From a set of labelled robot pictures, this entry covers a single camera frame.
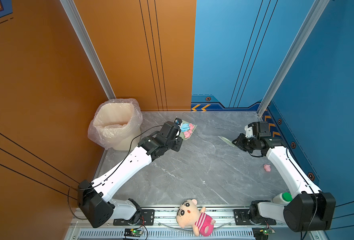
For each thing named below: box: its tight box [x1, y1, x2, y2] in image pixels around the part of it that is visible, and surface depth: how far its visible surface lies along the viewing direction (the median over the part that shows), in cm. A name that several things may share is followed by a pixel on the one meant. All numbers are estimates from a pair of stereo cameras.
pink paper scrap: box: [183, 123, 195, 139], surface depth 79 cm
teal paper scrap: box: [180, 123, 190, 132], surface depth 80 cm
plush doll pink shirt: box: [176, 199, 216, 237], surface depth 68 cm
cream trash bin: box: [87, 98, 143, 151], surface depth 84 cm
